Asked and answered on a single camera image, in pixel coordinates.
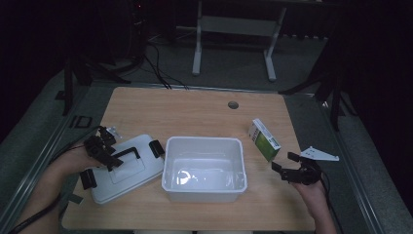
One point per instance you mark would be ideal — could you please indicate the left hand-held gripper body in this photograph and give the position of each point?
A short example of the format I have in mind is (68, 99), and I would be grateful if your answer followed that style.
(97, 148)

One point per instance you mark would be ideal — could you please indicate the round grey table grommet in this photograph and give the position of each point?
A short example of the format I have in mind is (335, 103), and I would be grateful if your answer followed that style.
(233, 105)

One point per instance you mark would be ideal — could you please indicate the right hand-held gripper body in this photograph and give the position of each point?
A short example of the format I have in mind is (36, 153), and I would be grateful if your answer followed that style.
(305, 174)

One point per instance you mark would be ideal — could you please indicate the black tripod stand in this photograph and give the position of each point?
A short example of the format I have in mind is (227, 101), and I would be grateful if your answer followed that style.
(68, 87)
(334, 97)

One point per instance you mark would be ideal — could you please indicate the person's left hand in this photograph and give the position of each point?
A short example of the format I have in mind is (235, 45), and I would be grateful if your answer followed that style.
(74, 161)

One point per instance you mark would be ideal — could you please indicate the white plastic storage box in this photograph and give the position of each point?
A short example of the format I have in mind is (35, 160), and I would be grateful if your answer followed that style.
(204, 172)

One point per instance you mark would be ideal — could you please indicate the person's right hand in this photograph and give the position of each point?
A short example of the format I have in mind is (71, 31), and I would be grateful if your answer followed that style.
(313, 195)

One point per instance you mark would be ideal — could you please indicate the metal floor rail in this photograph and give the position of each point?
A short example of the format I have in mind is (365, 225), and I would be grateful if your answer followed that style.
(35, 162)
(352, 169)

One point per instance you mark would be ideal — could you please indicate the dark equipment rack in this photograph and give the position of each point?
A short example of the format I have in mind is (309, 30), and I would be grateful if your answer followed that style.
(138, 29)

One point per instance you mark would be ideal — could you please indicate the white metal stand frame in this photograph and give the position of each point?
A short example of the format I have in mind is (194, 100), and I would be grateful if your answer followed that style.
(238, 26)

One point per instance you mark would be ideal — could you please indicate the green and white carton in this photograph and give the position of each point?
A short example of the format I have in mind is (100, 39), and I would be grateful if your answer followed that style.
(267, 143)

